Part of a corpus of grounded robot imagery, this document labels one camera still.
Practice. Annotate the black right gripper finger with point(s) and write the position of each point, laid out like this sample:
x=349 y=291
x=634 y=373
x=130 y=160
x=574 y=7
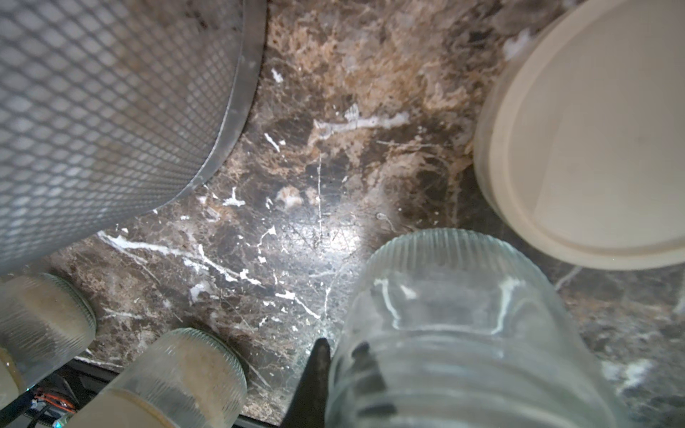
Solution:
x=308 y=406

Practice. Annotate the beige lidded jar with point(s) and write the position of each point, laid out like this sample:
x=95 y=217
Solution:
x=45 y=323
x=187 y=378

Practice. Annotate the glass jar with rice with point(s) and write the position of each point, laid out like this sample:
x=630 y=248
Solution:
x=453 y=328

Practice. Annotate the beige jar lid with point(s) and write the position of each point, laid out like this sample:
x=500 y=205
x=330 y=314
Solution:
x=580 y=145

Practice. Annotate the grey mesh waste bin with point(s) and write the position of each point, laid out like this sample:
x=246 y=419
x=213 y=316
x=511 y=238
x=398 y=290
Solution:
x=110 y=109

